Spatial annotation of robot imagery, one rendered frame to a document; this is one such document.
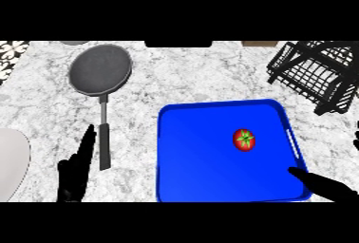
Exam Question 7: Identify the blue plastic tray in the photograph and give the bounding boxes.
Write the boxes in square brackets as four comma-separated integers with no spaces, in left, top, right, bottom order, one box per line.
[153,98,314,203]

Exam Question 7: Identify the dark grey frying pan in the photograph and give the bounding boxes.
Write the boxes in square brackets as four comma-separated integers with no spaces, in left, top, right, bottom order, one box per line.
[67,44,134,172]

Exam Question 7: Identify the black white patterned tile panel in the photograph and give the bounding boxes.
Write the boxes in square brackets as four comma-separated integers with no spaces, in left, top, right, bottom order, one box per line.
[0,41,32,86]

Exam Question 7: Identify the red tomato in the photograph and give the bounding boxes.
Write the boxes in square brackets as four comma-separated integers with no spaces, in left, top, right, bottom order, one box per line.
[231,128,256,153]

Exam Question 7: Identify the black wire tiered basket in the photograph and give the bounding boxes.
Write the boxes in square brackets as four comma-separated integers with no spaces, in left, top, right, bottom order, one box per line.
[264,41,359,117]

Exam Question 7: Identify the brown wooden block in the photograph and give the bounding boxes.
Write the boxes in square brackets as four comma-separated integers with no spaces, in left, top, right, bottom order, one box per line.
[240,41,280,47]

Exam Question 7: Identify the grey round dish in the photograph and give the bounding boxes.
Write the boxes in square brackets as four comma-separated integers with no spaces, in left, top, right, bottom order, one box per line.
[59,41,91,47]

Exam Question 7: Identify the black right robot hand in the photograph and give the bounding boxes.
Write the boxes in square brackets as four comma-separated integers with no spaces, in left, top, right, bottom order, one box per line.
[286,120,359,203]

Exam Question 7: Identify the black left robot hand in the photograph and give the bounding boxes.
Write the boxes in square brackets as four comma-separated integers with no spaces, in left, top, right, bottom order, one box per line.
[56,123,97,203]

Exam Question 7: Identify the black flat appliance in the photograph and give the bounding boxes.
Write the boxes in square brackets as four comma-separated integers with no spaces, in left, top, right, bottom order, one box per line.
[143,41,214,48]

